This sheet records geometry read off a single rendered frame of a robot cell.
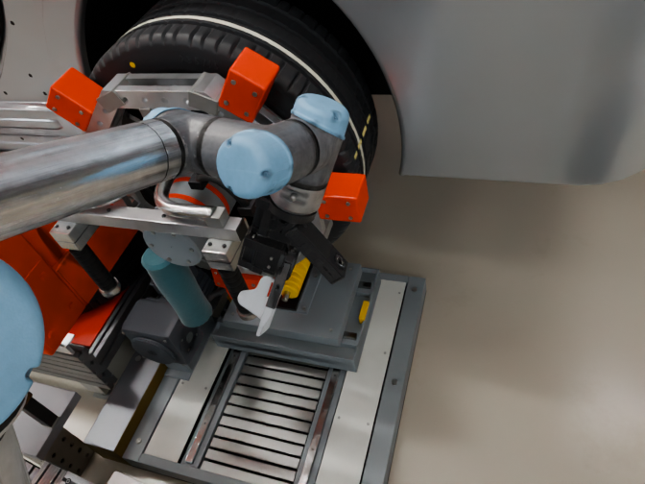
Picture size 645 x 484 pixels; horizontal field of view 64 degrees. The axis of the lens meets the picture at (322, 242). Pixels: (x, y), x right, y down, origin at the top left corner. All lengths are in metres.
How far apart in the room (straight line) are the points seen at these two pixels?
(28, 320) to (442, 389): 1.50
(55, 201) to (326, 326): 1.19
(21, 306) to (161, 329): 1.22
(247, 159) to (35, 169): 0.20
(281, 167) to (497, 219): 1.66
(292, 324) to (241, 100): 0.89
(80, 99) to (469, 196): 1.59
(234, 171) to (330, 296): 1.14
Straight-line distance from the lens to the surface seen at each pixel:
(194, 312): 1.38
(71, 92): 1.18
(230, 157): 0.58
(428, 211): 2.20
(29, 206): 0.53
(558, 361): 1.83
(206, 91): 0.97
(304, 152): 0.62
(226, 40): 1.02
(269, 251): 0.75
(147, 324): 1.60
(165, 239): 1.08
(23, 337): 0.36
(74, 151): 0.57
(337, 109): 0.67
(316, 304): 1.67
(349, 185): 1.03
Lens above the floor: 1.57
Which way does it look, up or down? 47 degrees down
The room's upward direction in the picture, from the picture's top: 15 degrees counter-clockwise
